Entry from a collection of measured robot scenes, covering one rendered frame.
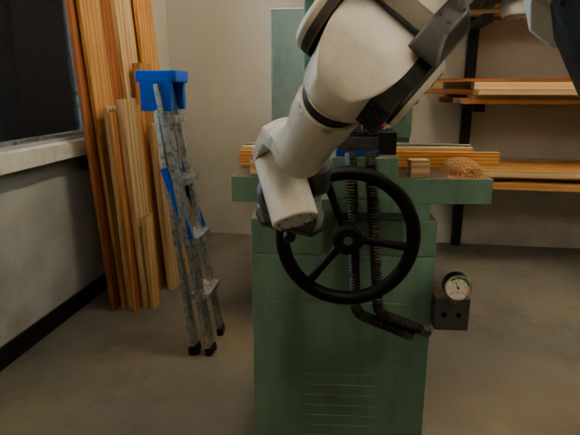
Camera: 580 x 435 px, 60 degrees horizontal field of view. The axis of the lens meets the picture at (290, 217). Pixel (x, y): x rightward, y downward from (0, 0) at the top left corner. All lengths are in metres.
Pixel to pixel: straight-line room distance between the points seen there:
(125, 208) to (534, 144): 2.66
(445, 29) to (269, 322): 0.94
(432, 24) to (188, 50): 3.40
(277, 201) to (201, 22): 3.19
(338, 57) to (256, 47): 3.22
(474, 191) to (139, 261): 1.82
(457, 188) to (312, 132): 0.72
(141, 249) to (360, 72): 2.22
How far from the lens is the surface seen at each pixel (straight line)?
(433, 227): 1.22
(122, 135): 2.52
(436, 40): 0.48
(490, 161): 1.38
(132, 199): 2.55
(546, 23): 0.79
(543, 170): 3.37
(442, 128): 3.65
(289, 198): 0.66
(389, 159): 1.07
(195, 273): 2.09
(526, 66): 3.75
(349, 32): 0.48
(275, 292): 1.25
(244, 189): 1.18
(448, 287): 1.21
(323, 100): 0.50
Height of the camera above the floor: 1.11
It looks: 15 degrees down
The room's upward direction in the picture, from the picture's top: straight up
